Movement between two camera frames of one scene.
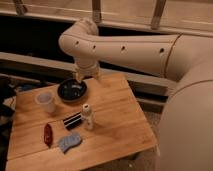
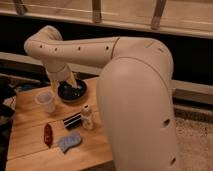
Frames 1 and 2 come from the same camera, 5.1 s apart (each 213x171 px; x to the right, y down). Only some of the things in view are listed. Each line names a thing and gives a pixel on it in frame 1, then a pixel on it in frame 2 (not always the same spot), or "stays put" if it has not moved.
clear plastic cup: [47, 100] stays put
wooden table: [47, 130] stays put
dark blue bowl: [72, 90] stays put
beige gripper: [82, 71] to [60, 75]
